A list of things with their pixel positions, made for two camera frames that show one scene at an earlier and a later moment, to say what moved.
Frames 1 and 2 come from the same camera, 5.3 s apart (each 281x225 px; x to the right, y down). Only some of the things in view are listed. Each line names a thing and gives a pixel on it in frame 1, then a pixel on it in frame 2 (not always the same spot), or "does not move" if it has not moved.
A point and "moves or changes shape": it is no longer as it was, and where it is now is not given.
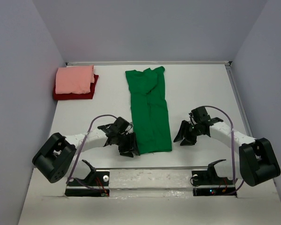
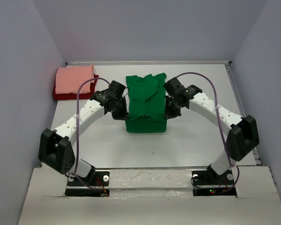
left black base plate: x=94 y=178 does not move
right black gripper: x=184 y=126 -> x=169 y=113
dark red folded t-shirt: x=69 y=96 does not move
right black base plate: x=210 y=177 does not move
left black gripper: x=131 y=146 -> x=122 y=116
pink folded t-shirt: x=74 y=79 does not move
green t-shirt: x=149 y=109 moves or changes shape
